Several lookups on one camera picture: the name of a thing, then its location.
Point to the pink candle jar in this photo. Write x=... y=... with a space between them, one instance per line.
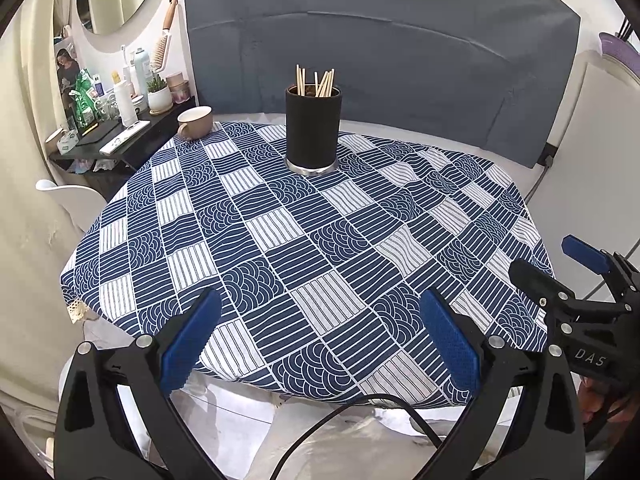
x=178 y=89

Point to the white pot with green plant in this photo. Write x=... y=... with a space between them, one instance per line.
x=161 y=97

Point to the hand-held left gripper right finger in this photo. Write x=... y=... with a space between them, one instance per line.
x=450 y=345

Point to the bunch of wooden chopsticks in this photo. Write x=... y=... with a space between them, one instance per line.
x=325 y=86

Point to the black cylindrical utensil holder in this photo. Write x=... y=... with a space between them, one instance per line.
x=312 y=130

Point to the purple basket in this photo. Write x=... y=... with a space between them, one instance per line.
x=616 y=44

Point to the beige ceramic cup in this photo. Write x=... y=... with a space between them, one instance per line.
x=197 y=124

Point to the pastel patterned cloth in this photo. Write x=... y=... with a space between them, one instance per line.
x=95 y=165

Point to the blue patterned tablecloth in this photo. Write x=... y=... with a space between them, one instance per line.
x=300 y=260

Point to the tall white bottle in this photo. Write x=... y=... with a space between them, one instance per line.
x=125 y=105

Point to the pale blue spray bottle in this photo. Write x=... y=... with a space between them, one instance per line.
x=140 y=75

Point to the black wall shelf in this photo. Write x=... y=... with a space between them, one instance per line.
x=145 y=140

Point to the white remote control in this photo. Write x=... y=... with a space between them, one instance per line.
x=125 y=137

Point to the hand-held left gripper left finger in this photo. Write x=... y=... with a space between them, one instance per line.
x=192 y=340

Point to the wooden hairbrush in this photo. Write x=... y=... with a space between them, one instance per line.
x=160 y=52

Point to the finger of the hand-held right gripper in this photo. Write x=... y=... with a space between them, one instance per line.
x=535 y=280
x=582 y=252

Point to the green packet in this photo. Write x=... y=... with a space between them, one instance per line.
x=84 y=97

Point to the black flat pad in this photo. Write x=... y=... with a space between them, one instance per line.
x=100 y=133

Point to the white tissue box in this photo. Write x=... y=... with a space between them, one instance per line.
x=68 y=142

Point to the white chair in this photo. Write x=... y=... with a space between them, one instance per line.
x=75 y=197

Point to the beige curtain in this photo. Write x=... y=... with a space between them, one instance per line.
x=30 y=220

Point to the person's right hand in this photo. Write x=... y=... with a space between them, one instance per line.
x=592 y=387

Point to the white cabinet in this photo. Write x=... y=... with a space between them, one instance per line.
x=595 y=125

